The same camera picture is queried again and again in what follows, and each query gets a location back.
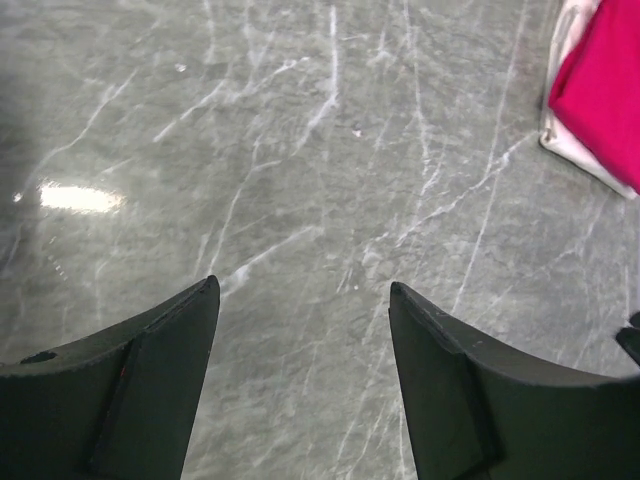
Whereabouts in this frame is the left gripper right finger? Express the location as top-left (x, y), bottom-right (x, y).
top-left (389, 282), bottom-right (639, 479)

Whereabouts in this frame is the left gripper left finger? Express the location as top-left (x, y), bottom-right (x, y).
top-left (1, 276), bottom-right (220, 479)

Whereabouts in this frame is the pink red t-shirt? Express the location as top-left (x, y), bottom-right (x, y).
top-left (548, 0), bottom-right (639, 191)

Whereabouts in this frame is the folded white t-shirt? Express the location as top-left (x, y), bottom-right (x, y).
top-left (539, 0), bottom-right (638, 200)

